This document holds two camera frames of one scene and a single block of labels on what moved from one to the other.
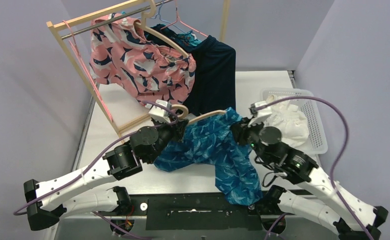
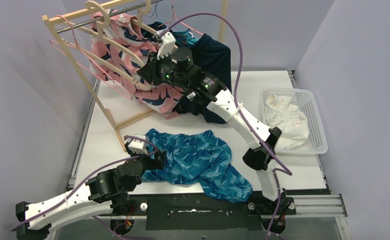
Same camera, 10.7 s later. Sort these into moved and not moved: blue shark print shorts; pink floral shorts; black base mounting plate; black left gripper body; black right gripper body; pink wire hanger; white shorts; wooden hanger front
Moved: blue shark print shorts; black left gripper body; wooden hanger front; pink wire hanger; black right gripper body
Not moved: black base mounting plate; pink floral shorts; white shorts
